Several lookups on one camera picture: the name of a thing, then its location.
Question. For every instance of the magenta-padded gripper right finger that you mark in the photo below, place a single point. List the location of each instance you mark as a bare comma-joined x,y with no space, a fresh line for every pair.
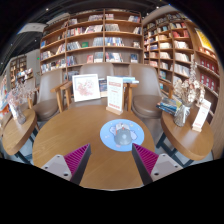
165,166

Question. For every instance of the white ceiling panel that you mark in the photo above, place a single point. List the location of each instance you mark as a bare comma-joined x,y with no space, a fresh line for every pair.
35,28

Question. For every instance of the round blue mouse pad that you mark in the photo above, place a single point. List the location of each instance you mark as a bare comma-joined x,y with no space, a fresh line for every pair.
106,136

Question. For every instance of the white framed flower picture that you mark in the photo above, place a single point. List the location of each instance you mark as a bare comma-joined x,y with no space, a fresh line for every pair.
86,87

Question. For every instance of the tall wooden bookshelf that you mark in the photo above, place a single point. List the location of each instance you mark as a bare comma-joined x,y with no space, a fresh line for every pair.
173,46

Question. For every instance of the dark book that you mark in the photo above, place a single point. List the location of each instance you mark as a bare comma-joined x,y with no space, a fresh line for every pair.
103,87

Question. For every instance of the small distant bookshelf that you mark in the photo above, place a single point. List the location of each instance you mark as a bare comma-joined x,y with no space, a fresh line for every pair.
20,68

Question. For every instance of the grey computer mouse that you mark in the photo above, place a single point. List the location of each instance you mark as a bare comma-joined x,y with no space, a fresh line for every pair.
122,137

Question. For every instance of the stack of books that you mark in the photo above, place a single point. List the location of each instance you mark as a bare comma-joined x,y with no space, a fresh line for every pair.
168,106

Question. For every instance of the light blue book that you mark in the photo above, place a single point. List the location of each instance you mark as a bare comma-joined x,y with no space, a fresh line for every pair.
128,79

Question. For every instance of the small white table sign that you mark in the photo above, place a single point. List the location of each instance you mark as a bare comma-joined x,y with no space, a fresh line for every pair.
201,115

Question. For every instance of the glass vase with dried flowers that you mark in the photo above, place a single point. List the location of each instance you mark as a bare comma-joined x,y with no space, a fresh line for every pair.
181,115

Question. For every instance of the white sign on wooden base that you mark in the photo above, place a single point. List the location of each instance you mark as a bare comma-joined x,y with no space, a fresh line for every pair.
115,95

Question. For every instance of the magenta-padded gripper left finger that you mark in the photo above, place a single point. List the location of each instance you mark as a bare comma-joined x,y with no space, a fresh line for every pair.
56,165

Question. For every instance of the round wooden side table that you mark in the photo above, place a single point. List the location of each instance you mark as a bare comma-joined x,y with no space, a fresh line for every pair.
186,141
18,133

